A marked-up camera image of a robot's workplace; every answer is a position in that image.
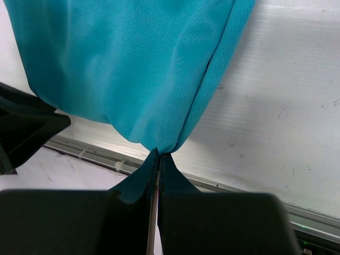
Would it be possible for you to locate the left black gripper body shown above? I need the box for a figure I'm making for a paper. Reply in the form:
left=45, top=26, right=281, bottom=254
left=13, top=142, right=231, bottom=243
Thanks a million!
left=1, top=83, right=71, bottom=175

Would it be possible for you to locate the teal t-shirt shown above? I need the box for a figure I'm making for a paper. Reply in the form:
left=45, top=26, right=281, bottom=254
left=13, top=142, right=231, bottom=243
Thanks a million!
left=4, top=0, right=257, bottom=205

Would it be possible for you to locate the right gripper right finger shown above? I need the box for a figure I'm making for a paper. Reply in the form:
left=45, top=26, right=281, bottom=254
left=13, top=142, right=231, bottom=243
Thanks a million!
left=158, top=154, right=299, bottom=254

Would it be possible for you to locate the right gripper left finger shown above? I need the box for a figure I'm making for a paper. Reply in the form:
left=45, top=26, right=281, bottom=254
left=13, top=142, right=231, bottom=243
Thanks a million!
left=0, top=151, right=160, bottom=255

